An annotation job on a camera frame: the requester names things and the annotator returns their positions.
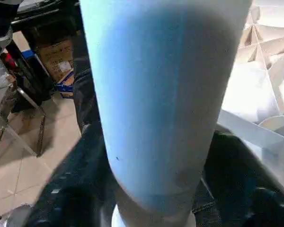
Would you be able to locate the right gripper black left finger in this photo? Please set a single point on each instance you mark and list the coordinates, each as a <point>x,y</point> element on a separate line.
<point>71,189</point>

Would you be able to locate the grey metal frame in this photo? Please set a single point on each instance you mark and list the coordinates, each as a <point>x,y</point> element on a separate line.
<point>28,99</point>

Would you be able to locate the white plastic table top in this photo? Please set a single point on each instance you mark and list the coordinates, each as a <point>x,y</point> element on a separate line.
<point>260,94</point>

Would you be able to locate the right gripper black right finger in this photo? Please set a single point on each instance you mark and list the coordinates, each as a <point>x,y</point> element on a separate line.
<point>246,189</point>

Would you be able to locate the black round device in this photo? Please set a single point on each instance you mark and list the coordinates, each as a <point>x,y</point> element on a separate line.
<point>2,19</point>

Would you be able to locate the white plastic table leg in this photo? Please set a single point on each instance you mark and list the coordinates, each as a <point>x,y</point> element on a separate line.
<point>156,94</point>

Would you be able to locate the blue and white box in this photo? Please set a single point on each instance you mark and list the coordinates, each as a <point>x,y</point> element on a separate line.
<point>66,87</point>

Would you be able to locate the brown cardboard box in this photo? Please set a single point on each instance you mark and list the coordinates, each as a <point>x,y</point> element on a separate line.
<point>57,56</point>

